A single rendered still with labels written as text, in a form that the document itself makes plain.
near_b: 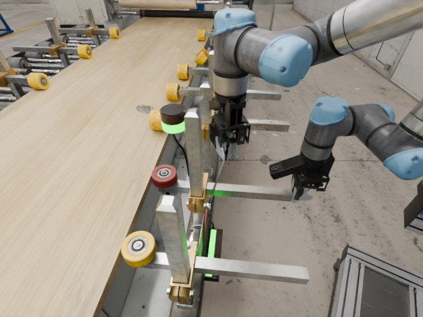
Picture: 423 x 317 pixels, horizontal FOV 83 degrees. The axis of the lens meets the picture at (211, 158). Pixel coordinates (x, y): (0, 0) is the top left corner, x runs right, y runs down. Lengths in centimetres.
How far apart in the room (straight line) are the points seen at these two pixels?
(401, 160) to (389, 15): 27
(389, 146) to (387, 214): 160
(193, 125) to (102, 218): 35
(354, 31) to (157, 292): 83
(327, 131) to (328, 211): 140
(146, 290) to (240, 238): 92
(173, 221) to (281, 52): 31
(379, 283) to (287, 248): 50
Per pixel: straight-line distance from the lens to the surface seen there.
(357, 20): 47
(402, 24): 46
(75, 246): 70
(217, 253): 83
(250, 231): 172
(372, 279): 155
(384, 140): 62
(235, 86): 51
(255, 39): 44
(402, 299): 158
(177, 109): 58
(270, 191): 79
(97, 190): 80
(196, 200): 74
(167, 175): 77
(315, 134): 64
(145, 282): 91
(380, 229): 206
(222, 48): 48
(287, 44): 41
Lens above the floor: 144
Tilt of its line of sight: 41 degrees down
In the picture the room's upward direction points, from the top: straight up
